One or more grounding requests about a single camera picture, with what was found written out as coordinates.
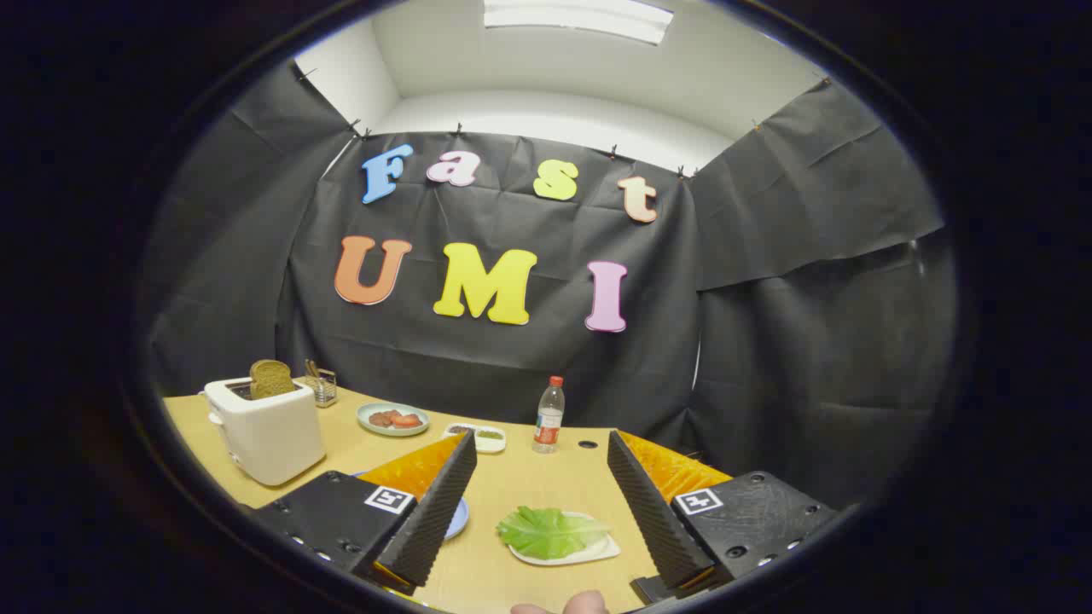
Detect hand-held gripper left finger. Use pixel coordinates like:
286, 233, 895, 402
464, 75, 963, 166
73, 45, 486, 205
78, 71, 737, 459
252, 429, 479, 598

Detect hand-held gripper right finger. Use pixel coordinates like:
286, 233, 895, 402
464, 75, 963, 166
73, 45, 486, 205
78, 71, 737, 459
607, 429, 841, 605

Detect green lettuce leaf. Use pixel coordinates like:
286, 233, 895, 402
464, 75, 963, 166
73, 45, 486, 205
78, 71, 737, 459
497, 506, 612, 561

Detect brown toast slice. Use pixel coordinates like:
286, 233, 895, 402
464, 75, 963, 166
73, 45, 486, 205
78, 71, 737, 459
249, 359, 297, 400

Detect blue round plate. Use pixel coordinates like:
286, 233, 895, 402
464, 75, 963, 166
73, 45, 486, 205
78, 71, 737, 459
351, 470, 471, 542

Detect white square plate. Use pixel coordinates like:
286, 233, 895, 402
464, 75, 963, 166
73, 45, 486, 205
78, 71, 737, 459
508, 512, 622, 567

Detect white divided condiment dish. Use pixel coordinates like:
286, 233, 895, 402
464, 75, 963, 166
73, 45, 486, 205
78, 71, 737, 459
442, 423, 508, 455

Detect light green plate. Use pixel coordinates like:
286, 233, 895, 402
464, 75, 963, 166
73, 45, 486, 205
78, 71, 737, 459
357, 402, 431, 438

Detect clear plastic water bottle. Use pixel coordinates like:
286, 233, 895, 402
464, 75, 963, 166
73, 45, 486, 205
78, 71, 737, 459
532, 375, 566, 455

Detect black backdrop cloth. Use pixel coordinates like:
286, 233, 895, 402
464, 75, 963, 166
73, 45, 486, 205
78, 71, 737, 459
141, 60, 961, 513

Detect white toaster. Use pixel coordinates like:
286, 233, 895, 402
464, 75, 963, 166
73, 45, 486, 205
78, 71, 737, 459
203, 375, 327, 488

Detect ceiling light panel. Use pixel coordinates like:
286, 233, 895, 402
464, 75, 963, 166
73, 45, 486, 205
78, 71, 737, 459
483, 0, 675, 46

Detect metal wire utensil holder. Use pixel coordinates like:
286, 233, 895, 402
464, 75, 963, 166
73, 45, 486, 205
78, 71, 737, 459
305, 359, 339, 408

